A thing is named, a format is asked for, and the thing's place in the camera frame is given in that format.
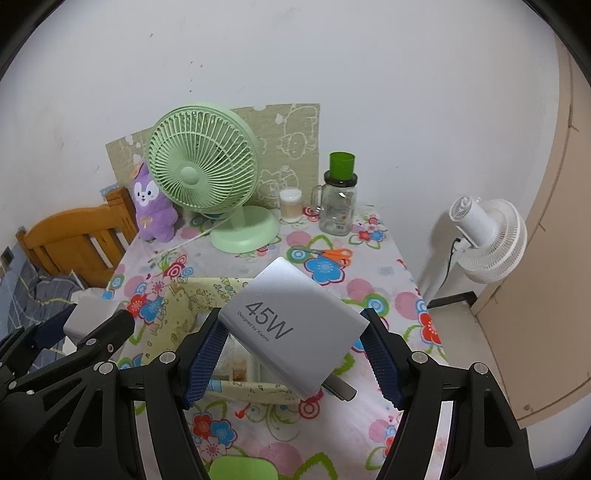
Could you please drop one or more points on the beige cartoon printed mat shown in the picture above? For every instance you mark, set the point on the beige cartoon printed mat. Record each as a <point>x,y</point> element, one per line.
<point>295,134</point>

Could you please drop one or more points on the white charger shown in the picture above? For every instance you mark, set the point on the white charger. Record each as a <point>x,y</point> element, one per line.
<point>286,314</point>

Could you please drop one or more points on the beige wooden door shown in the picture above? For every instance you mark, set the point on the beige wooden door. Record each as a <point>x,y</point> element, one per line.
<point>545,300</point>

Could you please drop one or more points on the glass jar mug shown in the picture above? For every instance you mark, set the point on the glass jar mug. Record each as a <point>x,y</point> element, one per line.
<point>337,212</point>

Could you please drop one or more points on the cotton swab container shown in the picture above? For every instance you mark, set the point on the cotton swab container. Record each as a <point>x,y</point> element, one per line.
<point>291,207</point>

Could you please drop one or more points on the white rectangular box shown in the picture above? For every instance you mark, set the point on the white rectangular box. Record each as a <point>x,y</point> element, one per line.
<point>87,316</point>

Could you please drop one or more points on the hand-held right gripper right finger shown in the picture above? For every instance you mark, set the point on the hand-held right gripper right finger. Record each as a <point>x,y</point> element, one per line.
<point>381,364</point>

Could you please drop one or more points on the green desk fan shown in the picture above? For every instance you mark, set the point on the green desk fan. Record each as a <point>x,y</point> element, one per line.
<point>198,170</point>

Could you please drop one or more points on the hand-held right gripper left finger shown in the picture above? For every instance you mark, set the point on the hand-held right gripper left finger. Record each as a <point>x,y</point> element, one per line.
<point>203,364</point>

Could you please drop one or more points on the cartoon printed fabric storage box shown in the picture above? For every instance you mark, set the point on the cartoon printed fabric storage box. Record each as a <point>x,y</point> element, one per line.
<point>194,300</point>

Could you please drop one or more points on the white standing fan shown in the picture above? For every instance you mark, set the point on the white standing fan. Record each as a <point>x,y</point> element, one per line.
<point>489,240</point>

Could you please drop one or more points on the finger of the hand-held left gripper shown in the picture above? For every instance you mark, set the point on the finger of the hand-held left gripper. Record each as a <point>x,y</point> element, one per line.
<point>46,339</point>
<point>111,332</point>

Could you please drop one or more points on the light green object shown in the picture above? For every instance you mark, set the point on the light green object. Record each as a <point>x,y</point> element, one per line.
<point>244,468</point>

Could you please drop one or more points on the grey plaid blanket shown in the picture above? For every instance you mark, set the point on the grey plaid blanket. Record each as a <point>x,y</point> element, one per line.
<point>41,295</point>

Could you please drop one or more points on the purple plush toy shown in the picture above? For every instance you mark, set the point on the purple plush toy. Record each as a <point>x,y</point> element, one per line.
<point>152,212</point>

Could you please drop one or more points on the green plastic cup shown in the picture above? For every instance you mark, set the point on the green plastic cup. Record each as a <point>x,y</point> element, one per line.
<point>341,166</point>

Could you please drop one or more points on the floral tablecloth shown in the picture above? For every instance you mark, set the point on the floral tablecloth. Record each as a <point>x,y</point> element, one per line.
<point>383,277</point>

